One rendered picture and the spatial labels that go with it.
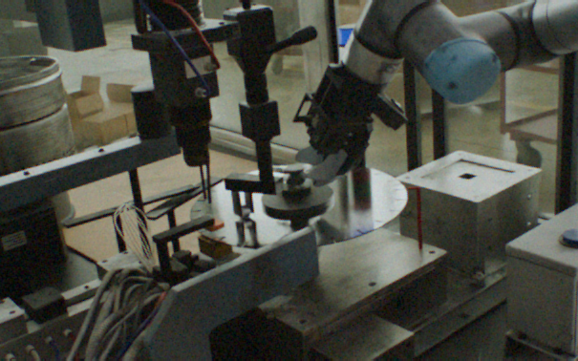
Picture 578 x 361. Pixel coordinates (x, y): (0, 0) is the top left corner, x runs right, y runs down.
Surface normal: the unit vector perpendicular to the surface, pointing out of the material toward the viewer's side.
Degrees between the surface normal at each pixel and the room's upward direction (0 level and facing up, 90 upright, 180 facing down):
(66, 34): 90
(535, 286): 90
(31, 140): 90
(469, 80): 119
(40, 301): 0
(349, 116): 32
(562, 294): 90
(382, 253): 0
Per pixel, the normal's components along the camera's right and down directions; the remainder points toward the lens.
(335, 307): -0.10, -0.93
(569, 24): -0.72, 0.58
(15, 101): 0.66, 0.21
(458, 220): -0.76, 0.29
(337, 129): 0.48, 0.69
